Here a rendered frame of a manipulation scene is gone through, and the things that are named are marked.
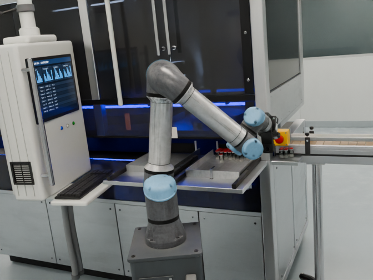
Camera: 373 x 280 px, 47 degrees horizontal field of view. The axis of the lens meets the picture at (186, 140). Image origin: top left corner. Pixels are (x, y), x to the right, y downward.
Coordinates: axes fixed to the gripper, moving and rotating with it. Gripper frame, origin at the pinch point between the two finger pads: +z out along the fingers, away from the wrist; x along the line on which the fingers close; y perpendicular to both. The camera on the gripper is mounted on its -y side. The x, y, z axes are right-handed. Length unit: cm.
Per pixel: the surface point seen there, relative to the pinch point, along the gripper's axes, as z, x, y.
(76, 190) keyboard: -18, 91, -32
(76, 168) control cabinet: 0, 108, -20
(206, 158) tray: 13.7, 37.3, -8.6
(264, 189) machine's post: 24.2, 8.8, -21.6
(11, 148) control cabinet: -41, 115, -16
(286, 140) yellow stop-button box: 12.7, -2.7, 1.5
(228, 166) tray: 6.5, 22.3, -13.3
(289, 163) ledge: 18.1, -3.9, -8.3
